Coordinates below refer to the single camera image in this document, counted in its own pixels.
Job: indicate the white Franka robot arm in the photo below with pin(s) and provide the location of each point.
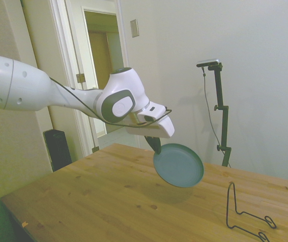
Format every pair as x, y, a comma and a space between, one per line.
27, 85

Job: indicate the white open door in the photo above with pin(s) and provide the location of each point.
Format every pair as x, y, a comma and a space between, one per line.
48, 50

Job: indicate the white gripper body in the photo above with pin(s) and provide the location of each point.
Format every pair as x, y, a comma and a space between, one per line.
165, 128

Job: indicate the black ribbed heater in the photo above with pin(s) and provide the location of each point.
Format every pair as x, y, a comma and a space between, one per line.
58, 151

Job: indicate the grey camera on stand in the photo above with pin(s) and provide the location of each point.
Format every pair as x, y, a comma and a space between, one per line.
208, 62

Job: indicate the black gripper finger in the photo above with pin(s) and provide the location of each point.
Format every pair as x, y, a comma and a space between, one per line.
151, 143
159, 145

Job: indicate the white door frame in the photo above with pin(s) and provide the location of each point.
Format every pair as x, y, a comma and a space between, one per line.
123, 37

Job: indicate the black articulated camera stand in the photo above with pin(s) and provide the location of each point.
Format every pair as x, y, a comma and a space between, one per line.
225, 126

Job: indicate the beige wall switch plate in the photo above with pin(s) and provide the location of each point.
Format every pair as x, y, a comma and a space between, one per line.
134, 28

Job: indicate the dark green round plate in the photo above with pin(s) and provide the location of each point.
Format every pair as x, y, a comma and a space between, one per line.
176, 169

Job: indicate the small orange scrap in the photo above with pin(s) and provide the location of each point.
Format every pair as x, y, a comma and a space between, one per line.
24, 224

